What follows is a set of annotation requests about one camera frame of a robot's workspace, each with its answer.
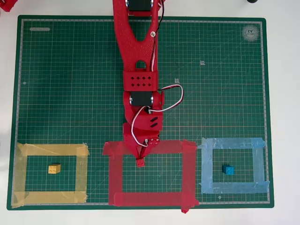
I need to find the striped forearm servo cable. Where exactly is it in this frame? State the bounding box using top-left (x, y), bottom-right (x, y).
top-left (150, 0), bottom-right (166, 72)

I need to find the green cutting mat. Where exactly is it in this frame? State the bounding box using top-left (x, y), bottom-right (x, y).
top-left (6, 15), bottom-right (275, 211)

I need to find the red leader arm with handle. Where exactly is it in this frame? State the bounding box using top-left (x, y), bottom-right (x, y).
top-left (0, 0), bottom-right (17, 12)

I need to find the red tape square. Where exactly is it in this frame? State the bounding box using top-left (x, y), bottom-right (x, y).
top-left (102, 138), bottom-right (200, 214)

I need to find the white gripper servo cable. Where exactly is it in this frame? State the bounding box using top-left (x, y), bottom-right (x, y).
top-left (130, 83), bottom-right (185, 147)

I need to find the blue tape square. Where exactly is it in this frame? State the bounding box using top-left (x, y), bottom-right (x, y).
top-left (197, 137), bottom-right (270, 195)

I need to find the yellow tape square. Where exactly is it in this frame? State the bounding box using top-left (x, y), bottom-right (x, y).
top-left (11, 142), bottom-right (90, 209)

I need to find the blue cube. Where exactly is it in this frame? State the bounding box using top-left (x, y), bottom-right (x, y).
top-left (222, 164), bottom-right (235, 176)

